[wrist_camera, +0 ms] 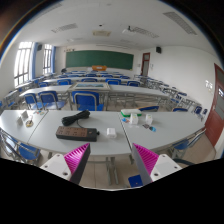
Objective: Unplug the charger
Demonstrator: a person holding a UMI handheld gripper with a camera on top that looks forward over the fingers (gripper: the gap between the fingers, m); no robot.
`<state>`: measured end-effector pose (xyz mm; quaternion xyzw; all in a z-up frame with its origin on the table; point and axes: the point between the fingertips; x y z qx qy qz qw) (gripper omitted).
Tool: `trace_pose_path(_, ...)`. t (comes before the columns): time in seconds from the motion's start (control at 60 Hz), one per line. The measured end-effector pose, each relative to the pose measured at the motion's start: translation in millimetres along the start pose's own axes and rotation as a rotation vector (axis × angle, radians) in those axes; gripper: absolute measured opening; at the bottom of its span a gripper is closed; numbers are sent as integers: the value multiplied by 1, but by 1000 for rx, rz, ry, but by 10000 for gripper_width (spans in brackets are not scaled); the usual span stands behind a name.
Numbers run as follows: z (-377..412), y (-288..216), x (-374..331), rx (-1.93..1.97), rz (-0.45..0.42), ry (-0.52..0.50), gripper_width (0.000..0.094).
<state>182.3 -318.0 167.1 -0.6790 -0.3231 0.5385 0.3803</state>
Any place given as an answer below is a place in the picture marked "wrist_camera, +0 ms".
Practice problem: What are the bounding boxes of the orange wooden lectern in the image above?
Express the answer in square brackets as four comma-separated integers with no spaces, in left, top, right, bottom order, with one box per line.
[91,65,108,72]

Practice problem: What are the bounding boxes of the green chalkboard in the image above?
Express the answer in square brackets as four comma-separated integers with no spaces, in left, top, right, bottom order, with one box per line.
[65,50,135,70]

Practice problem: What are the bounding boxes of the white box with green print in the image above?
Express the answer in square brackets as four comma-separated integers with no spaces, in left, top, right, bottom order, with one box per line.
[129,113,139,125]

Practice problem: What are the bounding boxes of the blue curtain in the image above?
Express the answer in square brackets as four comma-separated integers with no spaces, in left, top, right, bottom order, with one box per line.
[51,45,57,74]
[30,42,38,80]

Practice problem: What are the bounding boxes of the narrow bright window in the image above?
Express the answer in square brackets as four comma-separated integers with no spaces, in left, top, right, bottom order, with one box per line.
[42,43,53,76]

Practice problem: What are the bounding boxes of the ceiling light panels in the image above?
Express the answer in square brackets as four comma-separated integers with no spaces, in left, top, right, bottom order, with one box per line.
[50,11,198,48]

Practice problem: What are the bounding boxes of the ceiling air conditioner panel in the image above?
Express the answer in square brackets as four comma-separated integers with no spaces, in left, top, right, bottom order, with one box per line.
[92,30,112,37]

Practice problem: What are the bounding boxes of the red-brown door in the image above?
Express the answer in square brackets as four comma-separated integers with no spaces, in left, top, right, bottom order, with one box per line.
[203,63,224,148]

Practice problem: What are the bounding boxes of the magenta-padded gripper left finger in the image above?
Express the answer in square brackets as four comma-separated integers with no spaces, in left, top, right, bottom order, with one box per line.
[39,142,92,185]

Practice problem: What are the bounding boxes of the framed blue-green board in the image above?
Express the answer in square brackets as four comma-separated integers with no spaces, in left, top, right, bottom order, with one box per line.
[70,82,111,91]

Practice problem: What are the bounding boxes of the large bright window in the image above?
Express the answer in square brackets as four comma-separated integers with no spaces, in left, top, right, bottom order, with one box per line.
[13,41,33,88]

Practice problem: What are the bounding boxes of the brown door with window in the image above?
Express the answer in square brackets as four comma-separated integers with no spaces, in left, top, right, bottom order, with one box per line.
[140,52,151,77]

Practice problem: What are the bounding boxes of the green and white flat box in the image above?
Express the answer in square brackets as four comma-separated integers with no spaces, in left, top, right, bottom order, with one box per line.
[120,108,143,118]

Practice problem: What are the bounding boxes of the grey classroom desks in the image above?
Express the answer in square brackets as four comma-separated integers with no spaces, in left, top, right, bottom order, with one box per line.
[3,70,198,111]

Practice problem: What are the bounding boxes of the black coiled cable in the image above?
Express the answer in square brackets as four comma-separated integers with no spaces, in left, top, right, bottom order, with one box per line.
[61,109,91,127]

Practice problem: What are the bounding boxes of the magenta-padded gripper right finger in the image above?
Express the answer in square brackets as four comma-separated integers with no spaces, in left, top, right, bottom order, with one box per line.
[130,142,183,186]

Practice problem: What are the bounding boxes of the white ceiling projector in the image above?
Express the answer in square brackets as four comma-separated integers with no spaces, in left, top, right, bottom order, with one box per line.
[121,26,134,35]

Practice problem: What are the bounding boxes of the blue classroom chairs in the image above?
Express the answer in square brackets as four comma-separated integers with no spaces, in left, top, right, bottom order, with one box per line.
[0,69,209,188]

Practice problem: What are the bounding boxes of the dark brown power strip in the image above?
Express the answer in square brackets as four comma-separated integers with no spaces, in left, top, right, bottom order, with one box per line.
[55,125,100,143]

